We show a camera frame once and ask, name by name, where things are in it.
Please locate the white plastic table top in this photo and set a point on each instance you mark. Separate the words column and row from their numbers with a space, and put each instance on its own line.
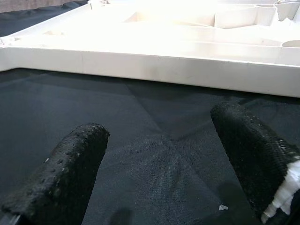
column 164, row 47

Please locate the small white scrap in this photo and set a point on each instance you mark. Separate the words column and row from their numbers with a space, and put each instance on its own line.
column 223, row 207

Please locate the beige cloth covered bench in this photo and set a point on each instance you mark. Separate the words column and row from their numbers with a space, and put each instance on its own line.
column 35, row 2

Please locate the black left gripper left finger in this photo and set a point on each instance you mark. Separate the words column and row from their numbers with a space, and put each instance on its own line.
column 65, row 168

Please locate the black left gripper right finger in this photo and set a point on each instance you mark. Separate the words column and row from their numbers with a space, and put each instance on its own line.
column 253, row 150

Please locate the black tablecloth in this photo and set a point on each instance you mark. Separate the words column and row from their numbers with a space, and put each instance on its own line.
column 117, row 140

